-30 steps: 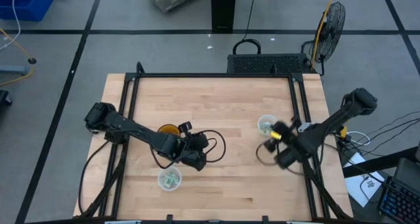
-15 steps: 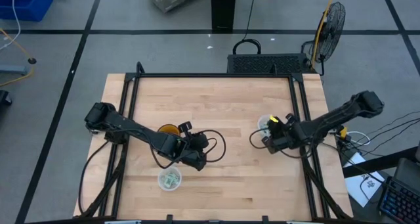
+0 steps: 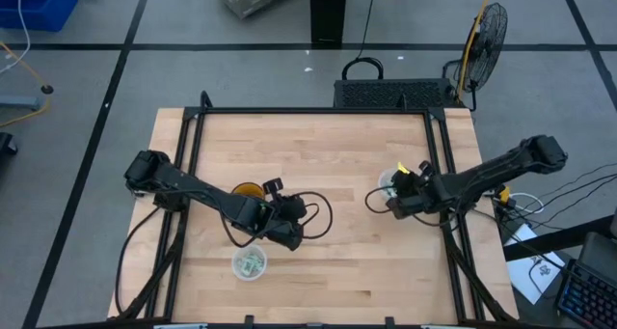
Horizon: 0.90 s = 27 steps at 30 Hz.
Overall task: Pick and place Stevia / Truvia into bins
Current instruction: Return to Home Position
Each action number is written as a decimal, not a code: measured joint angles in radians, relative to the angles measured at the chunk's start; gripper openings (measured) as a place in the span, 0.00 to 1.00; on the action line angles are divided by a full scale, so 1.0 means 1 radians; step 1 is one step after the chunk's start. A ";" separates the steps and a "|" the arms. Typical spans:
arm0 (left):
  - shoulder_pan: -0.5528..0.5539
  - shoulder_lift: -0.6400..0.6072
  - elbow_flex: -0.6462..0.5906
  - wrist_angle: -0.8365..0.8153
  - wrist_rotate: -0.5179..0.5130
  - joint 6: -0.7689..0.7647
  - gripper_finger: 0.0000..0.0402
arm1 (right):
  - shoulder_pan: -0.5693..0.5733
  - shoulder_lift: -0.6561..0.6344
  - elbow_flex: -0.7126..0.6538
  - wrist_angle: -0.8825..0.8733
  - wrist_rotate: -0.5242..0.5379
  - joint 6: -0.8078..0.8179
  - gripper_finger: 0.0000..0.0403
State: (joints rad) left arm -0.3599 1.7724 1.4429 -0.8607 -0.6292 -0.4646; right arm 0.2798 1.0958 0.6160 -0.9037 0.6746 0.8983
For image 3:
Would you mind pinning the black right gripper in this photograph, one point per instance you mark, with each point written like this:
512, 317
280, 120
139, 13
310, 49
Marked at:
410, 194

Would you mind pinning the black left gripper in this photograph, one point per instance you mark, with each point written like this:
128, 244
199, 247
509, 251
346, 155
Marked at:
289, 227

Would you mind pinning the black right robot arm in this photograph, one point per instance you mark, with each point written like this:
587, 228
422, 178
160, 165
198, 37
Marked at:
491, 167

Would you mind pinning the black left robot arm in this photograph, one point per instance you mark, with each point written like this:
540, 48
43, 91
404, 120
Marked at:
202, 191

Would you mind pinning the yellow tag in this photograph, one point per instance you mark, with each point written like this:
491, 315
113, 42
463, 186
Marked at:
402, 169

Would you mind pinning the clear plastic cup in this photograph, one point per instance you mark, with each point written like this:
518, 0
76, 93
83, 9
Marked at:
241, 276
385, 179

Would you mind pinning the amber glass mug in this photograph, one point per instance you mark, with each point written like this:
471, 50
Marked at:
248, 190

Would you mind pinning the yellow connector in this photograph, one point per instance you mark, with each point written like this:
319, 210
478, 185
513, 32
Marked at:
504, 195

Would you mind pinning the black mesh computer case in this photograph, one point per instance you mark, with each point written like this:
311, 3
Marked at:
385, 93

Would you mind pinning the white paper sheet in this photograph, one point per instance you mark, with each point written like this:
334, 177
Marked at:
525, 276

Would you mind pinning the black diagonal bar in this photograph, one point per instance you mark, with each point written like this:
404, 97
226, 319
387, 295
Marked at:
559, 238

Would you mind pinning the black floor fan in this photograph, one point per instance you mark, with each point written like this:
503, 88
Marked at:
484, 46

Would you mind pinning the grey laptop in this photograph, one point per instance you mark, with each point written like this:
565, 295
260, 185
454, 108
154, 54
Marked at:
600, 252

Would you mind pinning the black pillar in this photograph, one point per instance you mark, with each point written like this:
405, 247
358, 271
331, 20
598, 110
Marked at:
328, 10

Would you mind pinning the backlit keyboard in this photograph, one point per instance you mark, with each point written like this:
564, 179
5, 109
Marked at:
585, 295

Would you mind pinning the grey moulded tray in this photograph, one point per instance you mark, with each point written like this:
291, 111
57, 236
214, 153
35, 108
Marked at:
246, 3

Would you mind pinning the black floor disc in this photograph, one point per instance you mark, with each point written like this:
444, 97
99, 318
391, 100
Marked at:
46, 89

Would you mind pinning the black object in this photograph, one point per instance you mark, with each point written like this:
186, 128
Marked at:
7, 145

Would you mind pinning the grey metal foot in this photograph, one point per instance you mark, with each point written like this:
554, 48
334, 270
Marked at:
19, 102

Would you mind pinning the blue plastic bin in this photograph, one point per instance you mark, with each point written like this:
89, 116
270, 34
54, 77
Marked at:
34, 6

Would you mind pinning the black aluminium frame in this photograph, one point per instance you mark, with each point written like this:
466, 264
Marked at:
313, 110

